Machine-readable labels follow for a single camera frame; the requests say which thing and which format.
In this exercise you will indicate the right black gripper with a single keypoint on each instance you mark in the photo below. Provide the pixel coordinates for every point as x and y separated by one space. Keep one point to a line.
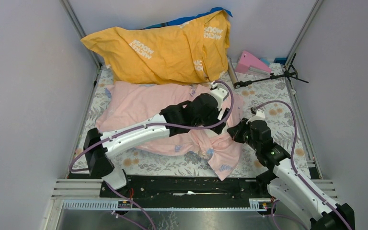
235 131

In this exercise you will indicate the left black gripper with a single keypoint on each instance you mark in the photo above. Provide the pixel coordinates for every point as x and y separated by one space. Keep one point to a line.
215 120

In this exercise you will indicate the white pillow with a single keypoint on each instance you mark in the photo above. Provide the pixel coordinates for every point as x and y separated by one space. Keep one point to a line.
210 133

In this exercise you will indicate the blue Elsa pillowcase pink inside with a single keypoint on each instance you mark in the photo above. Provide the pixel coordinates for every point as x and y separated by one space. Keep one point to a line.
133 103

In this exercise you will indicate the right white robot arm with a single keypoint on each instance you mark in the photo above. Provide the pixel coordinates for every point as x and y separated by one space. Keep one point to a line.
315 209

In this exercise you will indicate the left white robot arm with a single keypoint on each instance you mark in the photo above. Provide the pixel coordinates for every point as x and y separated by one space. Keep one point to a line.
100 147

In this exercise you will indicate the yellow Mickey Mouse pillow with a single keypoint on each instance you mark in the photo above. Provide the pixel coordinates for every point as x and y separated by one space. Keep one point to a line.
191 52

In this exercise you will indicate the blue cloth behind pillow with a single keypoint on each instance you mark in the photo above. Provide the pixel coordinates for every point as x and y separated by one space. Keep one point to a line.
182 20

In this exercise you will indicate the metal cylinder rod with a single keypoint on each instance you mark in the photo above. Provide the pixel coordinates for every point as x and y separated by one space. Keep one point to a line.
232 74

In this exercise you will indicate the floral patterned mat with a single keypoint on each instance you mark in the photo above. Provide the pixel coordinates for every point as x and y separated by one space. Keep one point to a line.
278 117

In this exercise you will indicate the pink wedge block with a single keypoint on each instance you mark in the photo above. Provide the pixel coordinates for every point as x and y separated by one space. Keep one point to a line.
248 63

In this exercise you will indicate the black tripod stand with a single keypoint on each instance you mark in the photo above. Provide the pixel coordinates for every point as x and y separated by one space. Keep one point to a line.
289 73

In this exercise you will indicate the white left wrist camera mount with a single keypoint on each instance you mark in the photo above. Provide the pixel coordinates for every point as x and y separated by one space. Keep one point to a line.
219 93

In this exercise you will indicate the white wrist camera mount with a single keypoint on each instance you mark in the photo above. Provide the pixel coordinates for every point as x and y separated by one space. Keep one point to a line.
219 93
259 115

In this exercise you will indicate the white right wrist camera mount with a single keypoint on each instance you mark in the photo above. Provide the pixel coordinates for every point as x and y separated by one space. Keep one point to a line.
259 115

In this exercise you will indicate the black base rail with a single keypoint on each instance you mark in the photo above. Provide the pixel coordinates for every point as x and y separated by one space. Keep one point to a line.
191 192

